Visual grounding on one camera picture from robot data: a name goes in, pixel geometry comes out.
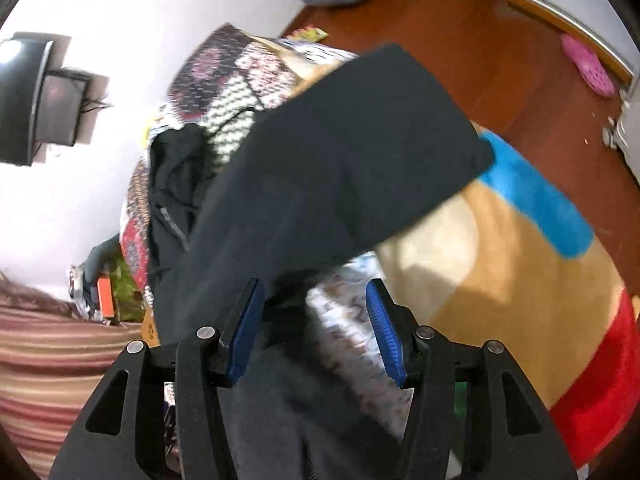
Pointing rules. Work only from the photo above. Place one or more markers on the orange box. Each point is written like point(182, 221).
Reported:
point(106, 300)

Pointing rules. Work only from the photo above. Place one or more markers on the pink slipper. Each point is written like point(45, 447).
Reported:
point(587, 65)

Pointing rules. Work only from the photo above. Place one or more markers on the white appliance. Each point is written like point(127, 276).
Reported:
point(627, 130)

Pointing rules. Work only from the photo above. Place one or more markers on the black zip jacket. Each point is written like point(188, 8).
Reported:
point(340, 160)

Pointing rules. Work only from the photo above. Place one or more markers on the striped maroon cloth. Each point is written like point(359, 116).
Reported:
point(45, 360)

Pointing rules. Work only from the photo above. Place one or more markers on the small dark monitor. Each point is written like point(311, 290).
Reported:
point(60, 107)

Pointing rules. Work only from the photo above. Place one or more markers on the yellow printed packet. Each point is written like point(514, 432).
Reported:
point(307, 34)

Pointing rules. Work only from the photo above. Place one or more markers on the colour block plush blanket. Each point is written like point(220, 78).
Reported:
point(525, 285)

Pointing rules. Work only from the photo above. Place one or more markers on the black wall television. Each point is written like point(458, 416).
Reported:
point(20, 100)

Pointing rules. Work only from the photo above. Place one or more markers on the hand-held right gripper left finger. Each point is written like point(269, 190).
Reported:
point(245, 330)

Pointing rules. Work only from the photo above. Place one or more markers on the grey-teal cloth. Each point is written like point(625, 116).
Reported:
point(102, 255)

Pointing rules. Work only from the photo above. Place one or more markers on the patchwork printed blanket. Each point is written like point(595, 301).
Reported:
point(240, 75)

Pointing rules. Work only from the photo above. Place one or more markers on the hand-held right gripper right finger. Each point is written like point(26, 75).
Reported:
point(385, 330)

